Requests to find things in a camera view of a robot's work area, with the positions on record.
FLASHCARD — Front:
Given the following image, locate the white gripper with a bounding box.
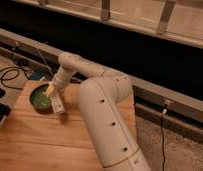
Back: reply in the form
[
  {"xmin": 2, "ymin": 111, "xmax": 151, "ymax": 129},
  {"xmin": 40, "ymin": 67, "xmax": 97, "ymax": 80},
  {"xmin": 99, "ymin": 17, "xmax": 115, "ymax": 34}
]
[{"xmin": 51, "ymin": 70, "xmax": 69, "ymax": 114}]

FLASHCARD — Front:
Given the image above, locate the clear plastic bottle white cap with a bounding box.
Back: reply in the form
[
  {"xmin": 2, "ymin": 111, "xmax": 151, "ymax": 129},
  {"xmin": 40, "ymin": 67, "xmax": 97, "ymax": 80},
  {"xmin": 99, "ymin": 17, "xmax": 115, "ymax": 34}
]
[{"xmin": 45, "ymin": 84, "xmax": 55, "ymax": 97}]

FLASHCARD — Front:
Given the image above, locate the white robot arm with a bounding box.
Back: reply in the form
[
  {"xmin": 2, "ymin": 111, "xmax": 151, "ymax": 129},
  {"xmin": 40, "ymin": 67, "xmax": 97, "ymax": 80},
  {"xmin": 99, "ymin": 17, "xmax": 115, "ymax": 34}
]
[{"xmin": 50, "ymin": 52, "xmax": 152, "ymax": 171}]

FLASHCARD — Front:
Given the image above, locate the green ceramic bowl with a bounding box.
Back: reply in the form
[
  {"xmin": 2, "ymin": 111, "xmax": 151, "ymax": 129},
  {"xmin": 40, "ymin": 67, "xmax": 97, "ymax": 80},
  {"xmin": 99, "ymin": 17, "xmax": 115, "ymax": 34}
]
[{"xmin": 29, "ymin": 84, "xmax": 52, "ymax": 110}]

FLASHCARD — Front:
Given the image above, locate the blue power adapter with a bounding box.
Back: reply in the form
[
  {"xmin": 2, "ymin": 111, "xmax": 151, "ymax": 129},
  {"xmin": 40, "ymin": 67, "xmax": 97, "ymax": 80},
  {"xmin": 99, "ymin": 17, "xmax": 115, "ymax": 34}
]
[{"xmin": 28, "ymin": 70, "xmax": 44, "ymax": 80}]

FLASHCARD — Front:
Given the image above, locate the white thin cable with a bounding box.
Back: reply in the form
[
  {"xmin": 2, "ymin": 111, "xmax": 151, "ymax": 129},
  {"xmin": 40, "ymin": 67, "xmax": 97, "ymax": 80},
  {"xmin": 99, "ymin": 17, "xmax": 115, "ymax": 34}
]
[{"xmin": 34, "ymin": 46, "xmax": 56, "ymax": 79}]

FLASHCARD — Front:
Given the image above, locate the black coiled cable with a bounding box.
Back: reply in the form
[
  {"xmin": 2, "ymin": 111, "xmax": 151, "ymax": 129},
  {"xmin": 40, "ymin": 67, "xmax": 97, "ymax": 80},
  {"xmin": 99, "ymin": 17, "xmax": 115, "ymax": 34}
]
[{"xmin": 0, "ymin": 65, "xmax": 33, "ymax": 91}]

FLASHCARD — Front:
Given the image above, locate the metal window frame rail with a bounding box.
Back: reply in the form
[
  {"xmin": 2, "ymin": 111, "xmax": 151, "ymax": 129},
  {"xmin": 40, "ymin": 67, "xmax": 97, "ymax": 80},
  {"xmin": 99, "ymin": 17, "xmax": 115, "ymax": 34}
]
[{"xmin": 13, "ymin": 0, "xmax": 203, "ymax": 49}]

